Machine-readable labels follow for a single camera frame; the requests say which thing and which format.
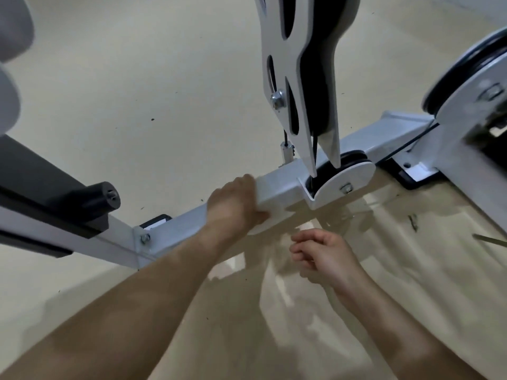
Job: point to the person's left hand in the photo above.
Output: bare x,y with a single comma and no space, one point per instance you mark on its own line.
233,209

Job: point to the person's right hand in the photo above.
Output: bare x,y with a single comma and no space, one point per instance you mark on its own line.
328,257

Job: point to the white cleaning wipe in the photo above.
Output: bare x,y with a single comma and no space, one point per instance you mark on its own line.
277,217

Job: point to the white gym machine frame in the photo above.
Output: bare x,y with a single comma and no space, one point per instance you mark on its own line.
277,185

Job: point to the person's left forearm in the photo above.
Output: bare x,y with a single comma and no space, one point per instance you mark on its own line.
107,316

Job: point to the person's right forearm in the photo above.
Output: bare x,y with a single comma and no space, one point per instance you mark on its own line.
400,332

